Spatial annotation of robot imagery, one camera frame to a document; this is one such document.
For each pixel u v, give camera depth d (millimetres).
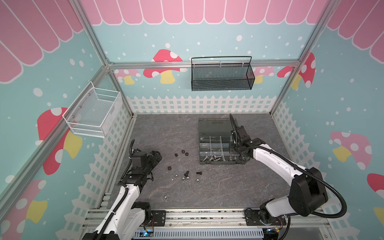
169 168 917
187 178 871
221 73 943
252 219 740
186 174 889
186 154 969
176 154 969
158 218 756
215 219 757
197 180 856
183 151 992
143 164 657
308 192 425
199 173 895
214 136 995
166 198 806
